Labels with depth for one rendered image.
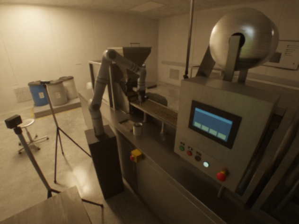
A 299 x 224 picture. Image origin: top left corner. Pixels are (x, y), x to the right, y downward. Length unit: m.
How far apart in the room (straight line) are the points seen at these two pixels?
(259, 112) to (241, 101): 0.06
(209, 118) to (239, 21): 0.47
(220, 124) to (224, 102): 0.09
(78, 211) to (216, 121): 0.87
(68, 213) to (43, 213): 0.15
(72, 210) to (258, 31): 1.29
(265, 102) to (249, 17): 0.42
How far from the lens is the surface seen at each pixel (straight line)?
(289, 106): 0.70
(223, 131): 0.57
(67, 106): 4.19
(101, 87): 1.13
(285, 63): 4.53
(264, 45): 0.76
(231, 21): 0.82
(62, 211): 1.03
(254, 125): 0.53
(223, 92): 0.53
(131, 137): 1.22
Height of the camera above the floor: 1.52
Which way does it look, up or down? 26 degrees down
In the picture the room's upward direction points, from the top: straight up
